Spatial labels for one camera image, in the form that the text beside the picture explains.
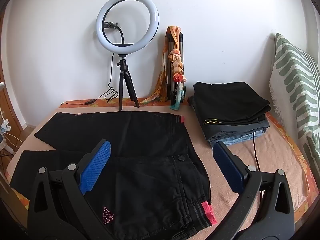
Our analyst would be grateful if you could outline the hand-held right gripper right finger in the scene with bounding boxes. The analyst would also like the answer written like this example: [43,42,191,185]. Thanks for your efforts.
[212,141,297,240]

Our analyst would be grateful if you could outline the folded blue jeans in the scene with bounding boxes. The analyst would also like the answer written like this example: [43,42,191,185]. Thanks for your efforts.
[210,126,270,148]

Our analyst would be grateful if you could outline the white cable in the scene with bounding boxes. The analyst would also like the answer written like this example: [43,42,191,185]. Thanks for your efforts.
[0,130,23,155]

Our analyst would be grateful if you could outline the dark grey folded garment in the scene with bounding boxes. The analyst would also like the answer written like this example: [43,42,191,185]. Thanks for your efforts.
[187,96,270,140]

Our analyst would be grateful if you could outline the grey folded tripod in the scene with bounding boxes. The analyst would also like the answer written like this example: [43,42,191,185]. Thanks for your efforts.
[164,27,187,105]

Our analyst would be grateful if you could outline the wooden furniture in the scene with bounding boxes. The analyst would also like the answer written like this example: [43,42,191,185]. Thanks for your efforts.
[0,81,28,140]

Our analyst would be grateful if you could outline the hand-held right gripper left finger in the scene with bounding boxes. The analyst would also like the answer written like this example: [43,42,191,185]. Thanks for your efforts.
[27,140,112,240]

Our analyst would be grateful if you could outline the black ring light cable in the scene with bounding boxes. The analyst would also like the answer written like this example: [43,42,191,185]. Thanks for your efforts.
[85,54,119,105]

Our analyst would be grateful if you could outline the black folded garment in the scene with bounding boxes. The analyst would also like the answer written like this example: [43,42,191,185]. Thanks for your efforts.
[193,81,272,127]

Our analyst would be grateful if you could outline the black pants with pink trim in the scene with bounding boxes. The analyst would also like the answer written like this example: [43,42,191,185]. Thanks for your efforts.
[9,111,218,240]

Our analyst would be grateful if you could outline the beige blanket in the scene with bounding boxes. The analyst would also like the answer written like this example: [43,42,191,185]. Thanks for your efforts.
[6,104,310,233]

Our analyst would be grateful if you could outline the white ring light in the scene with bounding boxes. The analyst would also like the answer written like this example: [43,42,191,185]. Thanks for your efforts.
[96,0,159,55]

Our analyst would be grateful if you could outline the orange floral bedsheet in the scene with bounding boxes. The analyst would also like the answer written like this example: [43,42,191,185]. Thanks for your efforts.
[10,97,320,230]

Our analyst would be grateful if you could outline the green striped white pillow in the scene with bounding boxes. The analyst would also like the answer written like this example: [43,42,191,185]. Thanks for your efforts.
[269,33,320,178]

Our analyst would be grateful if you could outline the orange patterned scarf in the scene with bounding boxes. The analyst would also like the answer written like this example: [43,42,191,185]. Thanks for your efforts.
[139,26,187,111]

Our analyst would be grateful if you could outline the thin black cable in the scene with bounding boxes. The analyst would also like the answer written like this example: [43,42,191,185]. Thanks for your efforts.
[252,132,265,200]

